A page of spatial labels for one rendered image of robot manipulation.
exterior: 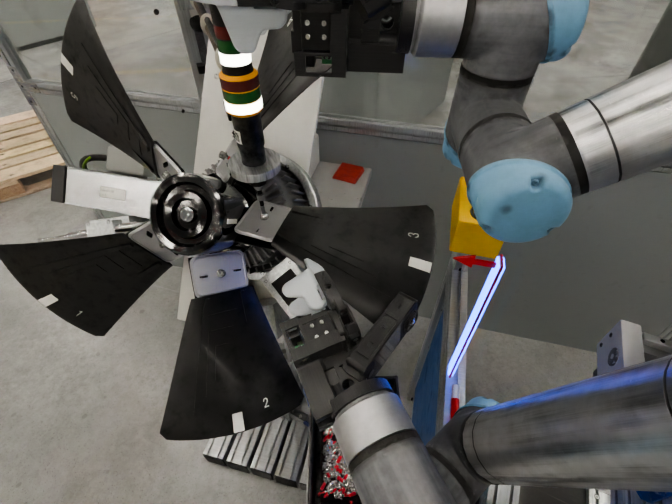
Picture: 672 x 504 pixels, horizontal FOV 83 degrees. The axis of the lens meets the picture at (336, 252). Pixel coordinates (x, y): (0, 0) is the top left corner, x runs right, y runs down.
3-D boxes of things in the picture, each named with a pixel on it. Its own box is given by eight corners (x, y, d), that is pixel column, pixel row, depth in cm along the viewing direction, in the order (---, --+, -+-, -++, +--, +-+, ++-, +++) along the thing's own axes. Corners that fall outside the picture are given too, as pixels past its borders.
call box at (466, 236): (450, 210, 94) (460, 174, 87) (492, 217, 92) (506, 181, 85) (447, 256, 83) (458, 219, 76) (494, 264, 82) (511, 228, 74)
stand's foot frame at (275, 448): (267, 324, 184) (265, 315, 179) (358, 345, 177) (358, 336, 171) (207, 461, 143) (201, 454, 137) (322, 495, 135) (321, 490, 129)
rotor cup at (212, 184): (185, 248, 69) (134, 255, 56) (194, 167, 67) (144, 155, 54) (260, 263, 66) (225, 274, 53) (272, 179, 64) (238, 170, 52)
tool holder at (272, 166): (222, 152, 54) (205, 83, 47) (270, 143, 56) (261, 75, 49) (233, 188, 48) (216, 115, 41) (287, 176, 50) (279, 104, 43)
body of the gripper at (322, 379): (276, 317, 44) (313, 416, 36) (345, 289, 45) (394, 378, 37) (289, 348, 49) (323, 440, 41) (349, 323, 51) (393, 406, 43)
